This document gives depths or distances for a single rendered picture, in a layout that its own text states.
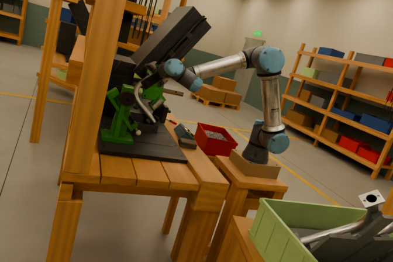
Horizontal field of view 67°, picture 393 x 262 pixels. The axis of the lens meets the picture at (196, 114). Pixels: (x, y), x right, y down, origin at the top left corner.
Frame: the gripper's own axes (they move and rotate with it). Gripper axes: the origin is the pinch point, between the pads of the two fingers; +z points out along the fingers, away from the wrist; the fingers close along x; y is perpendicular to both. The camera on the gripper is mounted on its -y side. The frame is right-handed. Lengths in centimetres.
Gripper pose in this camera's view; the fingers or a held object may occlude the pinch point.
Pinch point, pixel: (151, 76)
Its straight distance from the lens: 162.8
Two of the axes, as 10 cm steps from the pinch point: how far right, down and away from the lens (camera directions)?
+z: -3.8, -0.2, 9.2
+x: -5.2, -8.2, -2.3
